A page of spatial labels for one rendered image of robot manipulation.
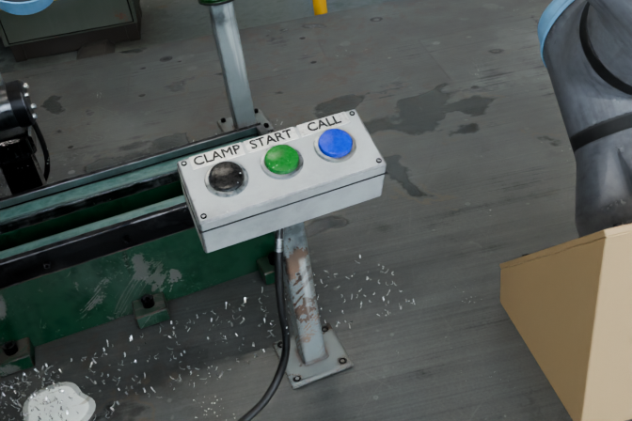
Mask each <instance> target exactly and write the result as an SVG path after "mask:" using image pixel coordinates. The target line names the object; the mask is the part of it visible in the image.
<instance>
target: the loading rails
mask: <svg viewBox="0 0 632 421"><path fill-rule="evenodd" d="M266 134H269V132H268V131H267V130H266V128H265V127H264V126H263V125H262V124H261V122H259V123H256V124H252V125H249V126H245V127H243V128H239V129H236V130H233V131H229V132H226V133H220V134H217V135H214V136H211V137H207V138H204V139H200V140H197V141H194V142H191V143H188V144H184V145H181V146H177V147H174V148H169V149H166V150H162V151H159V152H155V153H152V154H150V155H146V156H143V157H139V158H136V159H132V160H130V161H127V162H123V163H120V164H114V165H110V166H107V167H105V168H101V169H98V170H94V171H91V172H87V173H85V174H82V175H78V176H75V177H71V178H68V179H63V180H60V181H56V182H53V183H49V184H46V185H42V186H40V187H37V188H33V189H30V190H26V191H23V192H19V193H17V194H14V195H8V196H4V197H1V198H0V377H1V378H3V377H6V376H8V375H11V374H14V373H17V372H19V371H22V370H25V369H28V368H30V367H33V366H34V365H35V350H34V348H35V347H37V346H40V345H42V344H45V343H48V342H51V341H54V340H57V339H59V338H62V337H65V336H68V335H73V334H75V333H78V332H81V331H84V330H86V329H89V328H92V327H95V326H98V325H101V324H104V323H107V322H109V321H111V320H116V319H119V318H122V317H125V316H128V315H131V314H134V319H135V322H136V324H137V327H138V328H139V329H144V328H146V327H149V326H152V325H154V324H157V323H160V322H163V321H165V320H169V319H170V317H171V316H170V313H169V310H168V306H167V303H166V302H169V301H172V300H175V299H178V298H180V297H182V296H185V295H188V294H191V293H194V292H197V291H200V290H203V289H206V288H210V287H213V286H215V285H218V284H221V283H224V282H227V281H229V280H232V279H235V278H238V277H241V276H244V275H247V274H250V273H253V272H256V271H259V272H260V274H261V277H262V279H263V281H264V283H265V284H266V285H270V284H273V283H275V251H274V250H275V234H274V231H273V232H270V233H267V234H264V235H261V236H259V237H256V238H253V239H250V240H247V241H244V242H239V243H236V244H233V245H231V246H227V247H224V248H221V249H218V250H215V251H212V252H210V253H205V252H204V250H203V247H202V244H201V241H200V238H199V236H198V232H197V229H196V227H195V224H194V221H193V218H192V215H191V213H190V210H189V208H188V205H187V203H186V200H185V197H184V194H183V190H182V184H181V180H180V176H179V174H178V171H177V168H178V167H177V162H178V161H181V160H184V159H188V158H190V157H193V156H196V155H199V154H202V153H205V152H209V151H212V150H216V149H219V148H224V147H227V146H230V145H234V144H237V143H242V142H244V141H246V140H250V139H253V138H256V137H260V136H263V135H266Z"/></svg>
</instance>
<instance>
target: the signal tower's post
mask: <svg viewBox="0 0 632 421"><path fill-rule="evenodd" d="M197 1H198V3H199V4H201V5H203V6H208V9H209V12H210V17H211V22H212V26H213V34H214V38H215V43H216V47H217V52H218V56H219V60H220V65H221V70H222V73H223V78H224V82H225V87H226V91H227V95H228V100H229V108H230V112H231V116H232V117H229V118H224V117H222V118H221V120H219V121H217V124H218V126H219V127H220V129H221V131H222V133H226V132H229V131H233V130H236V129H239V128H243V127H245V126H249V125H252V124H256V123H259V122H261V124H262V125H263V126H264V127H265V128H266V130H267V131H268V132H270V131H273V130H274V128H273V126H272V125H271V124H270V122H269V121H268V120H267V118H266V117H265V115H264V114H263V113H262V111H261V110H260V109H259V110H258V109H257V108H255V109H254V107H253V102H252V97H251V92H250V87H249V82H248V78H247V73H246V68H245V59H244V54H243V49H242V44H241V40H240V35H239V30H238V25H237V20H236V15H235V10H234V5H233V1H234V0H227V1H224V2H220V3H202V2H200V1H199V0H197Z"/></svg>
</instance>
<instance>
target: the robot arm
mask: <svg viewBox="0 0 632 421"><path fill-rule="evenodd" d="M53 1H54V0H0V9H2V10H4V11H5V12H8V13H11V14H16V15H29V14H34V13H37V12H40V11H42V10H44V9H45V8H47V7H49V6H50V5H51V4H52V3H53ZM538 38H539V41H540V45H541V47H540V52H541V58H542V60H543V62H544V65H545V67H546V68H547V70H548V74H549V77H550V80H551V83H552V85H553V89H554V92H555V95H556V98H557V102H558V105H559V107H560V110H561V116H562V119H563V122H564V125H565V128H566V131H567V134H568V137H569V140H570V143H571V146H572V149H573V152H574V155H575V158H576V163H577V184H576V225H577V231H578V234H579V238H580V237H583V236H586V235H589V234H592V233H594V232H598V231H601V230H604V229H607V228H612V225H615V224H619V223H623V225H627V224H631V223H632V0H553V1H552V2H551V3H550V4H549V5H548V6H547V8H546V9H545V11H544V12H543V14H542V16H541V18H540V21H539V23H538Z"/></svg>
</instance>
